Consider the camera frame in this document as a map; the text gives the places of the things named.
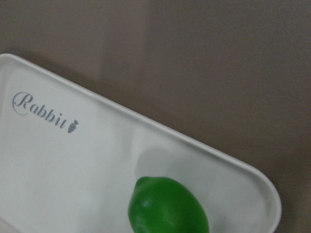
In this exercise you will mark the green lemon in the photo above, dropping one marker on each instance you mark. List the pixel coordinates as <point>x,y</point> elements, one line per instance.
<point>162,205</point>

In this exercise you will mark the white rabbit tray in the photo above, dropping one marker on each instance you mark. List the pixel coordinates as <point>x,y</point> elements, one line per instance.
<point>70,159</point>

